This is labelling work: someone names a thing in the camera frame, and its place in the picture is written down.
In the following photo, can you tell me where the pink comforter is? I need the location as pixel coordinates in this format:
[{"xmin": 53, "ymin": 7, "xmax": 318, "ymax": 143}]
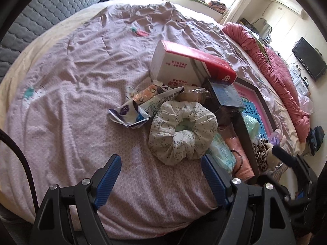
[{"xmin": 222, "ymin": 22, "xmax": 311, "ymax": 143}]

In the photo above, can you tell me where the pink picture book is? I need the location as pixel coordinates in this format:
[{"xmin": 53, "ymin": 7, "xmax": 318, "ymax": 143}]
[{"xmin": 234, "ymin": 83, "xmax": 274, "ymax": 143}]

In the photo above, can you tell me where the clear plastic bag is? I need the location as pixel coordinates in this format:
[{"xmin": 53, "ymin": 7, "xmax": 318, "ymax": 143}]
[{"xmin": 298, "ymin": 93, "xmax": 314, "ymax": 115}]

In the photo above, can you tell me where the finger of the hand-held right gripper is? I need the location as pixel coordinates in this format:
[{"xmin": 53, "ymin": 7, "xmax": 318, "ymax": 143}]
[
  {"xmin": 257, "ymin": 175, "xmax": 303, "ymax": 205},
  {"xmin": 272, "ymin": 145, "xmax": 311, "ymax": 169}
]

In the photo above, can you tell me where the brown plastic wrapped packet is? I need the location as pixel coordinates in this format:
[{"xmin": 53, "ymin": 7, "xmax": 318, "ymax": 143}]
[{"xmin": 175, "ymin": 85, "xmax": 214, "ymax": 103}]

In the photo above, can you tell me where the purple packet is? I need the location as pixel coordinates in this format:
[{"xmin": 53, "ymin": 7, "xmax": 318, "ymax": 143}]
[{"xmin": 269, "ymin": 130, "xmax": 283, "ymax": 146}]

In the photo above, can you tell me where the white drawer cabinet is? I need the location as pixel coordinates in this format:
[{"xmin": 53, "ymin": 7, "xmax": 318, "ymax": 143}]
[{"xmin": 289, "ymin": 64, "xmax": 311, "ymax": 92}]

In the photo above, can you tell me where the leopard print scrunchie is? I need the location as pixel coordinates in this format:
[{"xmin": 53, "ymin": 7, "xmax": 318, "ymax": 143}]
[{"xmin": 252, "ymin": 140, "xmax": 270, "ymax": 171}]

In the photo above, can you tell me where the red white cardboard box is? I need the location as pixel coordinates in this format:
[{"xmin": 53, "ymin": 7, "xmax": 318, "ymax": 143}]
[{"xmin": 149, "ymin": 39, "xmax": 238, "ymax": 90}]

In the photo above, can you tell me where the lilac printed blanket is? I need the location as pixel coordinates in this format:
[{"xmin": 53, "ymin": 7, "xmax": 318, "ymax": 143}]
[{"xmin": 0, "ymin": 1, "xmax": 289, "ymax": 238}]

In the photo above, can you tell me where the green soft packet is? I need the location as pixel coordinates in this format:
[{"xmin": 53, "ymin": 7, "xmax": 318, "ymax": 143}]
[{"xmin": 241, "ymin": 115, "xmax": 260, "ymax": 139}]

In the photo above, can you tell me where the grey quilted headboard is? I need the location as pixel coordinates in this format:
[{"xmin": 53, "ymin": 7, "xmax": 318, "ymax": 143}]
[{"xmin": 0, "ymin": 0, "xmax": 114, "ymax": 77}]

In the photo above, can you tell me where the white air conditioner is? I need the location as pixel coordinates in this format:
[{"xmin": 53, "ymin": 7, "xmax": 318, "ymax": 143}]
[{"xmin": 275, "ymin": 0, "xmax": 304, "ymax": 18}]

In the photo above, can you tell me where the thick black cable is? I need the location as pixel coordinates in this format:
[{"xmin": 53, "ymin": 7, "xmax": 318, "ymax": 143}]
[{"xmin": 0, "ymin": 129, "xmax": 39, "ymax": 210}]

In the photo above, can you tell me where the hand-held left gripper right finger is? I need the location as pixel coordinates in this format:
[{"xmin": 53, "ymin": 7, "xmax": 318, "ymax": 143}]
[{"xmin": 201, "ymin": 155, "xmax": 290, "ymax": 245}]

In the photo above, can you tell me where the black television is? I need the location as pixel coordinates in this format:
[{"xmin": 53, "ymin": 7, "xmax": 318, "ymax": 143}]
[{"xmin": 292, "ymin": 37, "xmax": 327, "ymax": 82}]

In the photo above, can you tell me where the cluttered dresser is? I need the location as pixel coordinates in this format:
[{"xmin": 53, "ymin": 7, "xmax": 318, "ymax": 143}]
[{"xmin": 236, "ymin": 18, "xmax": 274, "ymax": 44}]

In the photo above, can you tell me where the cream plush toy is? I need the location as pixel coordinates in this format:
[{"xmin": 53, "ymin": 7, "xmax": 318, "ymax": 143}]
[{"xmin": 264, "ymin": 141, "xmax": 284, "ymax": 170}]

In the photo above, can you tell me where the orange snack packet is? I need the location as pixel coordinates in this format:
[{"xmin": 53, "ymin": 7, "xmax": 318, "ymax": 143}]
[{"xmin": 131, "ymin": 85, "xmax": 157, "ymax": 104}]

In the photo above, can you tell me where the clothes heap on windowsill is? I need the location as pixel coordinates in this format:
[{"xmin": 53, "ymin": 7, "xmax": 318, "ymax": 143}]
[{"xmin": 184, "ymin": 0, "xmax": 227, "ymax": 13}]

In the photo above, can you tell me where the cream bed sheet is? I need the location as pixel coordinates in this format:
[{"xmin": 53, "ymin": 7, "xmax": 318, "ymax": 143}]
[{"xmin": 0, "ymin": 0, "xmax": 311, "ymax": 156}]

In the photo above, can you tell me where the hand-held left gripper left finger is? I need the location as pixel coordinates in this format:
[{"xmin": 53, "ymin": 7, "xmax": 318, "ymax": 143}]
[{"xmin": 33, "ymin": 154, "xmax": 122, "ymax": 245}]

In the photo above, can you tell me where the white floral scrunchie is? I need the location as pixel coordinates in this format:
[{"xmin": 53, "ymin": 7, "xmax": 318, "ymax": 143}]
[{"xmin": 149, "ymin": 100, "xmax": 218, "ymax": 166}]

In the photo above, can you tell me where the black bag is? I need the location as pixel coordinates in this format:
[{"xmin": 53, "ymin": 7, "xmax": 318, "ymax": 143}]
[{"xmin": 306, "ymin": 126, "xmax": 325, "ymax": 157}]

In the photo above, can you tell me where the dark blue box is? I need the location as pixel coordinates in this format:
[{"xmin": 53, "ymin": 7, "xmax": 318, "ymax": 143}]
[{"xmin": 203, "ymin": 78, "xmax": 247, "ymax": 128}]

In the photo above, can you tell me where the crumpled white blue wrapper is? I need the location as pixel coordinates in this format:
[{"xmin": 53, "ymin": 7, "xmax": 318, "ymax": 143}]
[{"xmin": 108, "ymin": 80, "xmax": 185, "ymax": 128}]

